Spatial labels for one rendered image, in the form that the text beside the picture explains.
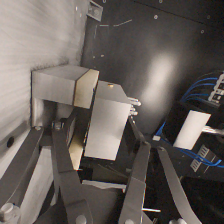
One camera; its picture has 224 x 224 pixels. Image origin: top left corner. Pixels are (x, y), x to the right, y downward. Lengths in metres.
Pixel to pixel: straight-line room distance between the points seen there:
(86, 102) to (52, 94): 0.04
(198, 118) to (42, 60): 0.28
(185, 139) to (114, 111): 0.19
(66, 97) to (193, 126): 0.25
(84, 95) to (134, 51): 0.35
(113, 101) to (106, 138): 0.06
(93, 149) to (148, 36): 0.40
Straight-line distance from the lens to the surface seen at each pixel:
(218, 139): 0.42
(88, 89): 0.15
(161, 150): 0.17
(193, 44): 0.56
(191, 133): 0.32
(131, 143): 0.18
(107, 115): 0.18
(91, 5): 0.49
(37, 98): 0.18
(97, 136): 0.19
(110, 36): 0.48
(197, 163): 0.76
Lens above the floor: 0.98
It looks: 8 degrees up
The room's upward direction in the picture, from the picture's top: 101 degrees clockwise
